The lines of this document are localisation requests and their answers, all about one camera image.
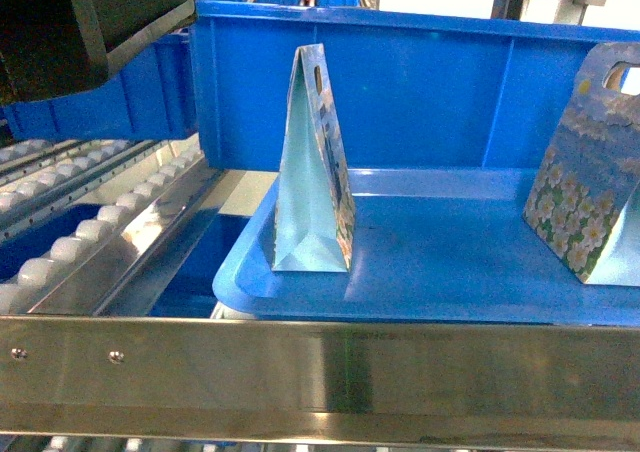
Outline flower gift bag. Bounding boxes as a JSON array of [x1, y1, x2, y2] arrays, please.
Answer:
[[272, 44, 356, 273], [523, 42, 639, 287]]

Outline blue plastic tray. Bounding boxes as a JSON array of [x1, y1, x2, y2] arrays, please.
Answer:
[[212, 168, 639, 327]]

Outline large blue crate behind tray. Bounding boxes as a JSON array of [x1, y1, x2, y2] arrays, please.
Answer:
[[190, 0, 639, 171]]

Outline white roller track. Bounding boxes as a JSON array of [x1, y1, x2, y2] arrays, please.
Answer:
[[1, 146, 209, 315]]

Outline blue crate on left rollers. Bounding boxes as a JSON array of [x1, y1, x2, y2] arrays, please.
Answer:
[[3, 32, 197, 142]]

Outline steel rack front rail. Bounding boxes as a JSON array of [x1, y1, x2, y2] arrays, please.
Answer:
[[1, 316, 639, 451]]

